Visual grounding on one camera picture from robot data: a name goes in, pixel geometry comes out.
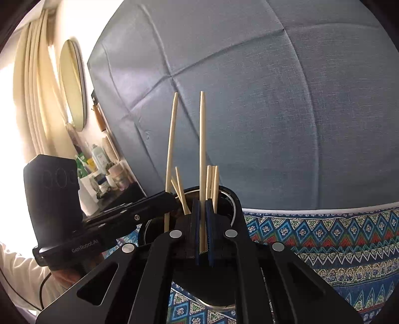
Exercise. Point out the pink glass jar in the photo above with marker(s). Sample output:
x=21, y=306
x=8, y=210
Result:
x=121, y=179

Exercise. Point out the blue patterned blanket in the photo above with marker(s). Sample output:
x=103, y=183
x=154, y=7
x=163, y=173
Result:
x=311, y=249

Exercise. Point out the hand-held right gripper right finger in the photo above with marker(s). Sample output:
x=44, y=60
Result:
x=209, y=224

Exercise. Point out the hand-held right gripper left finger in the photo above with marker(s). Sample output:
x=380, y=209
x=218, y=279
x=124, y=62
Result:
x=196, y=224

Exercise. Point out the white bottle with grey cap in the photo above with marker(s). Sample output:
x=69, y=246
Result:
x=98, y=157

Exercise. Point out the cream curtain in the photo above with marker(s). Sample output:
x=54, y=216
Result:
x=34, y=93

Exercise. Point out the blue and white jar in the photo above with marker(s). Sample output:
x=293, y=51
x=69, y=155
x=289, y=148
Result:
x=101, y=183

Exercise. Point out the green spray bottle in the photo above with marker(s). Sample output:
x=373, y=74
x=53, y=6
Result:
x=81, y=166

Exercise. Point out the person's left forearm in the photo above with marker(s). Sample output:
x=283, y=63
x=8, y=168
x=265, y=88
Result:
x=18, y=271

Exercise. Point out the single wooden chopstick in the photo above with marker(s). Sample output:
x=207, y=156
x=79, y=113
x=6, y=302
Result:
x=180, y=187
x=171, y=140
x=209, y=182
x=213, y=182
x=175, y=187
x=202, y=140
x=216, y=183

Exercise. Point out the small plant in white pot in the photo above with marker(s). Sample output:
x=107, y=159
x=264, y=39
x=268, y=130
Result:
x=110, y=177

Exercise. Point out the oval wall mirror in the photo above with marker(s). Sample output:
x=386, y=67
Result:
x=73, y=87

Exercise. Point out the black cylindrical cup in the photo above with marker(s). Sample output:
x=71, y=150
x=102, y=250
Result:
x=202, y=289

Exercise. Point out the person's left hand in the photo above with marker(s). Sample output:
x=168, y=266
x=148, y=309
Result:
x=70, y=277

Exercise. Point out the blue upholstered headboard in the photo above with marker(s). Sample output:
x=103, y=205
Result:
x=249, y=93

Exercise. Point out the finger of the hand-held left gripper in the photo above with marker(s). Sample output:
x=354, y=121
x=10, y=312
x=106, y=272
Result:
x=124, y=227
x=140, y=205

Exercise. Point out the wooden hairbrush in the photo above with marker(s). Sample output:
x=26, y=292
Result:
x=109, y=148

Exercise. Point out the yellow tube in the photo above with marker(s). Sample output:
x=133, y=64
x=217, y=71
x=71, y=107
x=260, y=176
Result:
x=91, y=165

